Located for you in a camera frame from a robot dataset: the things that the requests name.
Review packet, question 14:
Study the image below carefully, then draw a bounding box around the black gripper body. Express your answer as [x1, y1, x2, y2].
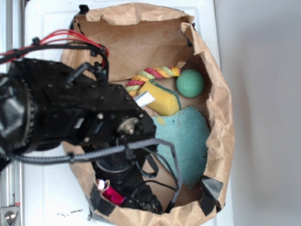
[92, 148, 163, 214]

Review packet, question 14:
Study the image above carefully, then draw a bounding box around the red paper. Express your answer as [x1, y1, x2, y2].
[103, 187, 125, 206]

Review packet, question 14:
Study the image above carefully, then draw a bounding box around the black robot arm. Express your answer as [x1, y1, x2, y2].
[0, 59, 163, 214]

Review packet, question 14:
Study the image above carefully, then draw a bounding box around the teal microfibre cloth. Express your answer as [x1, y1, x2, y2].
[152, 106, 210, 189]

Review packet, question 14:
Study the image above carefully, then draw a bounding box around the white paper label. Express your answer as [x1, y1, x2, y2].
[134, 91, 155, 108]

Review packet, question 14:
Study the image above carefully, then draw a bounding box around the yellow green sponge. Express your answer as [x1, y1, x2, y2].
[138, 81, 181, 116]

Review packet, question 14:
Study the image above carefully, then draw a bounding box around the green dimpled ball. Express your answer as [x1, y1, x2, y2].
[176, 69, 205, 98]

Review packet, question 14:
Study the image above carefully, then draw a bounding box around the brown paper bag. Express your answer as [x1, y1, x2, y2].
[70, 3, 235, 226]

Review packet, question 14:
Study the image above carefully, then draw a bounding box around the grey braided cable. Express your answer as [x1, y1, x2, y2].
[7, 138, 183, 214]

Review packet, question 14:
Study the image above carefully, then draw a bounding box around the multicolour twisted rope toy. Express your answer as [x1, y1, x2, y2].
[126, 66, 182, 97]

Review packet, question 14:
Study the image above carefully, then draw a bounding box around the red wire bundle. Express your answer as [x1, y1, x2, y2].
[0, 29, 106, 68]

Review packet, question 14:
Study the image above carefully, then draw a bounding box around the aluminium frame rail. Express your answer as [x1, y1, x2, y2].
[0, 0, 25, 226]

